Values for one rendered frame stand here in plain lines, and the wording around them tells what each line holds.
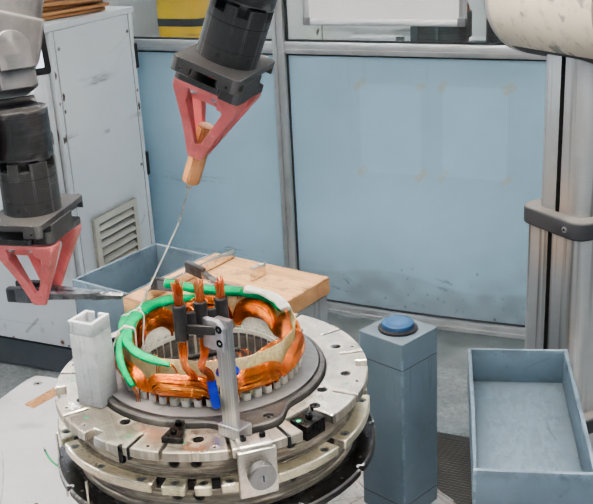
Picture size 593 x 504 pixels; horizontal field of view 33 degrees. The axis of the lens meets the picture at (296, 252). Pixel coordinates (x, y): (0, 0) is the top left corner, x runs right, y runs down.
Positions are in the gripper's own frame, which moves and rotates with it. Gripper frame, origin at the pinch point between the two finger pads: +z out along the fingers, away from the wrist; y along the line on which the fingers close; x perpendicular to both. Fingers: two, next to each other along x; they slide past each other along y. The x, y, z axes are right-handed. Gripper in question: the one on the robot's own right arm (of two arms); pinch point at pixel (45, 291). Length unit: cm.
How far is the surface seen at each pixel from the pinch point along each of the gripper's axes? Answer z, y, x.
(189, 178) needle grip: -12.9, 0.8, 17.3
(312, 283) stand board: 11.3, -31.1, 21.4
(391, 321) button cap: 13.2, -24.6, 32.7
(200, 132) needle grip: -17.4, 0.9, 18.8
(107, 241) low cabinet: 76, -208, -91
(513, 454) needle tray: 15, 1, 48
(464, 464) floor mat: 118, -155, 34
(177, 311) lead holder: -4.9, 13.6, 19.8
